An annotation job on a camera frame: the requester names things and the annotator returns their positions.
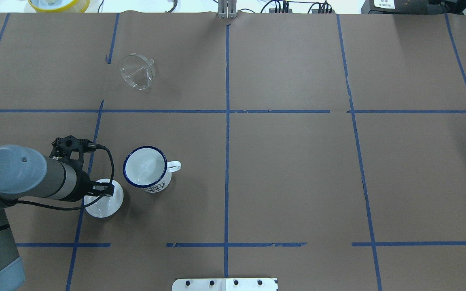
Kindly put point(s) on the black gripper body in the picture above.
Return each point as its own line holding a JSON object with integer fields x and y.
{"x": 82, "y": 187}

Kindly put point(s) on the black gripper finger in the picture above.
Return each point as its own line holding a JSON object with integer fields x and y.
{"x": 102, "y": 189}

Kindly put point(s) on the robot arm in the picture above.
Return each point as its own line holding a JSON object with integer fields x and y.
{"x": 24, "y": 172}

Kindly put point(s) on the white enamel mug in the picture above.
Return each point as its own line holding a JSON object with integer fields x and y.
{"x": 147, "y": 168}

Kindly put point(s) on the yellow tape roll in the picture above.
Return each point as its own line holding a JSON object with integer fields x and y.
{"x": 59, "y": 6}

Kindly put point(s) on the black desktop box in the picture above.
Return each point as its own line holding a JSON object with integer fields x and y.
{"x": 412, "y": 7}

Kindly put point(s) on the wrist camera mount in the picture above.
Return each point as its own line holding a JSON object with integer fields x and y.
{"x": 71, "y": 150}

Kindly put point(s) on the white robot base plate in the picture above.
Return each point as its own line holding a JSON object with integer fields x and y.
{"x": 225, "y": 284}

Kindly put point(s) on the aluminium frame post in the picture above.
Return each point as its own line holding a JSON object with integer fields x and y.
{"x": 227, "y": 9}

